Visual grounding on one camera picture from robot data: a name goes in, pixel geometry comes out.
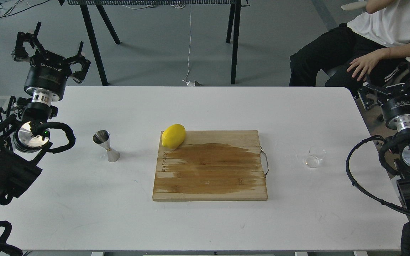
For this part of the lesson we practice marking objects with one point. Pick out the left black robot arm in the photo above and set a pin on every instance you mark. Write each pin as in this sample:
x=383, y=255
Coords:
x=26, y=130

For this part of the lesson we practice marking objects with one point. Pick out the wooden cutting board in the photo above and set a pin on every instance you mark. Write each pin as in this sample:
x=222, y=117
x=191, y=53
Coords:
x=211, y=165

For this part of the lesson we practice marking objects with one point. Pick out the seated person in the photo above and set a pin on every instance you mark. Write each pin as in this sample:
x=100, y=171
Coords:
x=384, y=25

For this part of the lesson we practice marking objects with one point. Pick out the yellow lemon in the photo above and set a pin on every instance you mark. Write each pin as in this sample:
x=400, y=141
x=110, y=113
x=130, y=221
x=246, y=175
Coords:
x=173, y=136

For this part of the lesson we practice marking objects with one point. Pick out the steel double jigger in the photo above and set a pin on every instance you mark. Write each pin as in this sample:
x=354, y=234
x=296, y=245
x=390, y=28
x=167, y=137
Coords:
x=102, y=138

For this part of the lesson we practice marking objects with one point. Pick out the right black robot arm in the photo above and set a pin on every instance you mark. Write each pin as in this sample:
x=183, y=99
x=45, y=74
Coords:
x=394, y=155

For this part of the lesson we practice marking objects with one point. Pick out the clear glass measuring cup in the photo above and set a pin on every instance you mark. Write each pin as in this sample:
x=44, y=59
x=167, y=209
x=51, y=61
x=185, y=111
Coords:
x=315, y=156

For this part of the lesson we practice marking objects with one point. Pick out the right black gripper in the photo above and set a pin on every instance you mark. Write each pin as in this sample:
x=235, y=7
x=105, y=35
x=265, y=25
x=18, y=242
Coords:
x=395, y=106

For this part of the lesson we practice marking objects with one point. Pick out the person's hand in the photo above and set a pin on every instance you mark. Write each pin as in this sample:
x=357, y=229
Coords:
x=361, y=66

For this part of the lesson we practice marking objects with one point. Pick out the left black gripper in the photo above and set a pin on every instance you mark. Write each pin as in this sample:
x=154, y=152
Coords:
x=48, y=72

